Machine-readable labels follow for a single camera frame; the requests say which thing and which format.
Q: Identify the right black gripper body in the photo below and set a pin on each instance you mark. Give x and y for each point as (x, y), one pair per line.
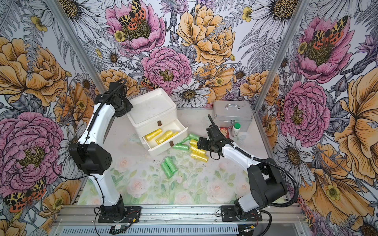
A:
(206, 144)

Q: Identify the white drawer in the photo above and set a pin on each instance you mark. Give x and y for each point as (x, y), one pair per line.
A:
(154, 149)

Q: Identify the white drawer cabinet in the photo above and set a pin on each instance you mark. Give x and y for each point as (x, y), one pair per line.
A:
(152, 111)

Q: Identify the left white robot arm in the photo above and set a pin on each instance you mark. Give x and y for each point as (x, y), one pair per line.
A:
(89, 154)

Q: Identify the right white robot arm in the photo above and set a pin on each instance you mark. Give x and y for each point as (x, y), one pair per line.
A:
(264, 176)

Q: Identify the green trash bag roll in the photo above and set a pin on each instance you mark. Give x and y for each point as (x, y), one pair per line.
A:
(181, 147)
(185, 140)
(194, 137)
(166, 170)
(172, 167)

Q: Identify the red white cardboard box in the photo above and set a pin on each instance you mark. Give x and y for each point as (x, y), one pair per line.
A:
(224, 131)

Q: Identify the white bottle green cap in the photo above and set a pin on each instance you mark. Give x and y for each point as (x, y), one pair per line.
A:
(235, 129)

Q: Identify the silver metal case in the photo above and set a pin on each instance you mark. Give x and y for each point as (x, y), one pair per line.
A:
(228, 113)

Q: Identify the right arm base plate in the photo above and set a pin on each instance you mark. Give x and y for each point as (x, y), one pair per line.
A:
(232, 213)

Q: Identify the aluminium front rail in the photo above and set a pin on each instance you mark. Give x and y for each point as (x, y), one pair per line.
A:
(83, 215)

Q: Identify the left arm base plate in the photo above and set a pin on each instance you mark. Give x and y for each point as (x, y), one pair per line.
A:
(119, 214)

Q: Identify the right aluminium corner post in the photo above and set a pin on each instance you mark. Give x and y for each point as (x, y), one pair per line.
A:
(286, 41)

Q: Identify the aluminium corner post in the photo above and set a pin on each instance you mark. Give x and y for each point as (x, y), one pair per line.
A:
(286, 41)
(64, 22)

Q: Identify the left aluminium corner post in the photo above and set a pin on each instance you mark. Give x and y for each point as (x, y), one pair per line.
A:
(64, 22)

